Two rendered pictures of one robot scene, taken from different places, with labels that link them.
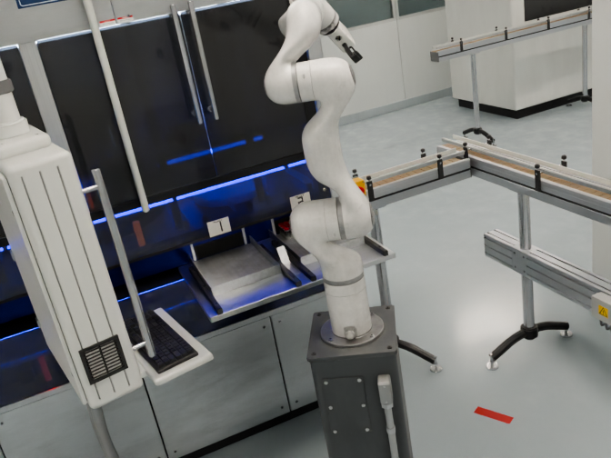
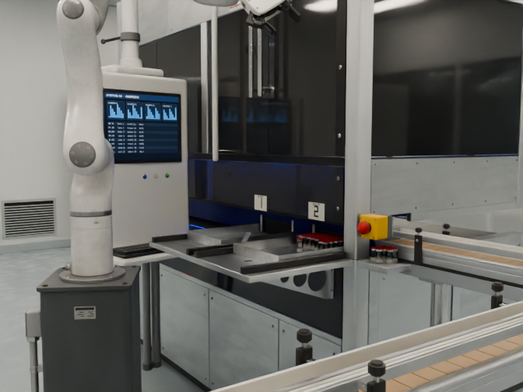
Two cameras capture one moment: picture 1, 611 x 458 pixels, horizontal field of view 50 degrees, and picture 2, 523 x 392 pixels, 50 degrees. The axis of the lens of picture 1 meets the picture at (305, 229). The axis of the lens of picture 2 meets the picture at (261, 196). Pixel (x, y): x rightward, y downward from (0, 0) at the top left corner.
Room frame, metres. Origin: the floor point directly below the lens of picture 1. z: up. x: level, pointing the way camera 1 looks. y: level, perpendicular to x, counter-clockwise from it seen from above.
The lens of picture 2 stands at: (1.75, -1.79, 1.25)
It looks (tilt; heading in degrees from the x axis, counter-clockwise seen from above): 5 degrees down; 74
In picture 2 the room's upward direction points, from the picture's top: straight up
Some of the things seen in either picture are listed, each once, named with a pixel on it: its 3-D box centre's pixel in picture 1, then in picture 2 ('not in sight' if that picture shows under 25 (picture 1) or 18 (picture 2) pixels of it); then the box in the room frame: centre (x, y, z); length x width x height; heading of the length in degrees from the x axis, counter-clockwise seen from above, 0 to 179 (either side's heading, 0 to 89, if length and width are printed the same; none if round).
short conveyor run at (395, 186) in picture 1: (398, 178); (482, 260); (2.78, -0.45, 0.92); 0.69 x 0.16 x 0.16; 109
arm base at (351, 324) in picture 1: (347, 303); (92, 245); (1.70, -0.08, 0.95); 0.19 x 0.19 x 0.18
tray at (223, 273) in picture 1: (233, 263); (241, 235); (2.25, 0.29, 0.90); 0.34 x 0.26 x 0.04; 19
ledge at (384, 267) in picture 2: not in sight; (387, 264); (2.60, -0.23, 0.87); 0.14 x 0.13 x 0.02; 19
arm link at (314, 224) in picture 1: (325, 239); (92, 173); (1.70, -0.05, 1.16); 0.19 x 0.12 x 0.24; 82
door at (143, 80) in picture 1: (134, 114); (236, 83); (2.28, 0.51, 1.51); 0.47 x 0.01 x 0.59; 109
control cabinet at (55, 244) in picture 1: (56, 259); (132, 157); (1.86, 0.76, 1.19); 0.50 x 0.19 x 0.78; 30
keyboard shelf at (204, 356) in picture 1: (148, 348); (152, 252); (1.93, 0.59, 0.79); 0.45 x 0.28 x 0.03; 30
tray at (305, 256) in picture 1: (315, 236); (296, 248); (2.36, -0.03, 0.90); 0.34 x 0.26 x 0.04; 19
